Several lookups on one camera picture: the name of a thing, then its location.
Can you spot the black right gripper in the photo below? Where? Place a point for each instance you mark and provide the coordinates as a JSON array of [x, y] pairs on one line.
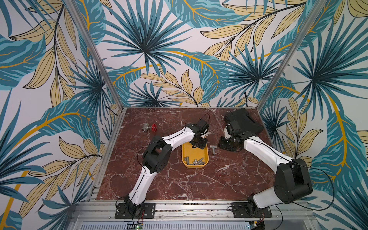
[[227, 143]]

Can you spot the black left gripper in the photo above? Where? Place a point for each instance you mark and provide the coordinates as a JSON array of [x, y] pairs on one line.
[[202, 145]]

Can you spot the yellow plastic storage tray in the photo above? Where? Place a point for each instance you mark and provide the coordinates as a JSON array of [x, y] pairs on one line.
[[194, 153]]

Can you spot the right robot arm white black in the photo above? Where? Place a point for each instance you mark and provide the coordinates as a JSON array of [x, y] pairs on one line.
[[292, 178]]

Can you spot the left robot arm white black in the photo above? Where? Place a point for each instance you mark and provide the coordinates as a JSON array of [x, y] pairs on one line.
[[156, 157]]

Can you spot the silver socket pile in tray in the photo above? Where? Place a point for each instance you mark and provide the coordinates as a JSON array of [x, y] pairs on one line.
[[194, 162]]

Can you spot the black tool case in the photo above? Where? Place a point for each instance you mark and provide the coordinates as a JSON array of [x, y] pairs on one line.
[[242, 121]]

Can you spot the steel valve with red handwheel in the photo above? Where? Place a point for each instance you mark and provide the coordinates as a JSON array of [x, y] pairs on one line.
[[146, 127]]

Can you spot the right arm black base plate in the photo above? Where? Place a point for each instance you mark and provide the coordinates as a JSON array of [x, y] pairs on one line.
[[241, 211]]

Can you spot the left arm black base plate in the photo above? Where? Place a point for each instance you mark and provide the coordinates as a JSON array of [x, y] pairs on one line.
[[143, 211]]

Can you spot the aluminium front rail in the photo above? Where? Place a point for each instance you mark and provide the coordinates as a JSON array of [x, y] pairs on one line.
[[191, 215]]

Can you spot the aluminium frame post right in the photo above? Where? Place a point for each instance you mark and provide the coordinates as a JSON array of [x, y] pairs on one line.
[[317, 7]]

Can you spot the aluminium frame post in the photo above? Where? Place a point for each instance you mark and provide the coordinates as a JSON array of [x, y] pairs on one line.
[[78, 20], [317, 7]]

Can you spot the aluminium frame post left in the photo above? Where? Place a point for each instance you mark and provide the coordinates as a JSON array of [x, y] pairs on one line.
[[78, 20]]

